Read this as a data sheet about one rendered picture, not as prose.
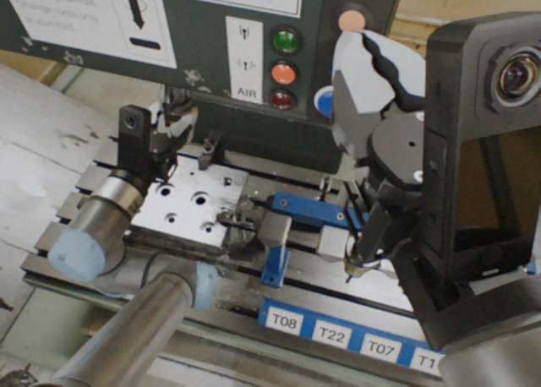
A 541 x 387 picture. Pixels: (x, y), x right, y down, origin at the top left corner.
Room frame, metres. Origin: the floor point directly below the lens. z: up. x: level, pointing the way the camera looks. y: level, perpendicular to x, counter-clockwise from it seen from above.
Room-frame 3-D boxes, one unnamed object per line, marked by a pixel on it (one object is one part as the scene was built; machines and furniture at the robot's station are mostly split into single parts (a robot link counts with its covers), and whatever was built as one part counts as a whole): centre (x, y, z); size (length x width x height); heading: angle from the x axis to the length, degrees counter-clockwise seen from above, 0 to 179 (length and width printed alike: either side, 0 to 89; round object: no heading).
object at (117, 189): (0.33, 0.24, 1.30); 0.08 x 0.05 x 0.08; 73
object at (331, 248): (0.31, -0.11, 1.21); 0.07 x 0.05 x 0.01; 167
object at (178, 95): (0.53, 0.18, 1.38); 0.04 x 0.04 x 0.07
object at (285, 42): (0.27, -0.01, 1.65); 0.02 x 0.01 x 0.02; 77
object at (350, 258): (0.29, -0.17, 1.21); 0.06 x 0.06 x 0.03
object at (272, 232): (0.33, -0.01, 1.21); 0.07 x 0.05 x 0.01; 167
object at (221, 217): (0.46, 0.07, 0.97); 0.13 x 0.03 x 0.15; 77
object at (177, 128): (0.49, 0.16, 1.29); 0.09 x 0.03 x 0.06; 150
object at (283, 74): (0.27, -0.01, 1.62); 0.02 x 0.01 x 0.02; 77
